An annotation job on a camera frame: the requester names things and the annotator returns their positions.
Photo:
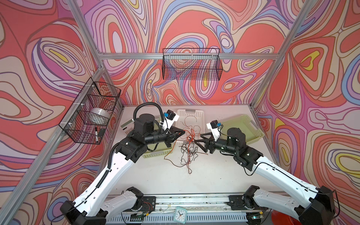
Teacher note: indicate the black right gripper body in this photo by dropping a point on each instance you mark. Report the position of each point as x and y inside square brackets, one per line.
[221, 144]

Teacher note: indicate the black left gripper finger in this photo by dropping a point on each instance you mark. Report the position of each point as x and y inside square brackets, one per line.
[172, 138]
[176, 131]

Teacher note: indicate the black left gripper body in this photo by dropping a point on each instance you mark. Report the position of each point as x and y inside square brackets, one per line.
[159, 137]

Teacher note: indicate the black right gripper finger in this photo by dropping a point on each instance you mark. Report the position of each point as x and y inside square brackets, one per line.
[207, 137]
[204, 146]

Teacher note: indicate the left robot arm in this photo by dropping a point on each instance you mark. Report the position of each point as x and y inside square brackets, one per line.
[151, 126]

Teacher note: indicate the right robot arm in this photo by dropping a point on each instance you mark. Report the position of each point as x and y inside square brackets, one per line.
[309, 204]

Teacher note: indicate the small green perforated basket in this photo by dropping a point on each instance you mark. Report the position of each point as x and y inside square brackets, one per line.
[160, 150]

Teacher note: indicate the white perforated basket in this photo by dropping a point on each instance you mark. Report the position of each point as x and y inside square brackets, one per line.
[192, 121]

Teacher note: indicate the large green perforated basket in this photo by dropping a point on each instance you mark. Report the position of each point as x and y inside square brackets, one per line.
[251, 130]

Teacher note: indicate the white desk calculator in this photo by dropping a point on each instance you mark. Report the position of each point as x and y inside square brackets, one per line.
[128, 126]

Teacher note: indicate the small green alarm clock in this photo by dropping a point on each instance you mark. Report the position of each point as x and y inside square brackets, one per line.
[180, 215]

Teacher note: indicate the red bucket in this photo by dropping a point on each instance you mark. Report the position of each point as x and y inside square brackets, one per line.
[279, 218]

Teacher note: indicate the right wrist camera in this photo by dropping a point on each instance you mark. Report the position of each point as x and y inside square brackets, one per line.
[213, 126]

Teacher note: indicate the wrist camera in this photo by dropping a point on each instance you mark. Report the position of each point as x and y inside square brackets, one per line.
[170, 117]
[213, 126]

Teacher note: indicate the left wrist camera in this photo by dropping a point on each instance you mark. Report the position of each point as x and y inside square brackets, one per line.
[170, 117]

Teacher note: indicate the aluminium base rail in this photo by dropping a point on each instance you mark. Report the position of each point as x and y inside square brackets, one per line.
[202, 209]

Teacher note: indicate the black wire basket back wall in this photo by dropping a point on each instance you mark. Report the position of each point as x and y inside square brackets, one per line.
[191, 64]

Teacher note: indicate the black wire basket wall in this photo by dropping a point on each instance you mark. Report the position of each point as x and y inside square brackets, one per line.
[93, 107]
[191, 64]

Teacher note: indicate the black wire basket left wall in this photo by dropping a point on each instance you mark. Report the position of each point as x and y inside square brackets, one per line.
[93, 107]

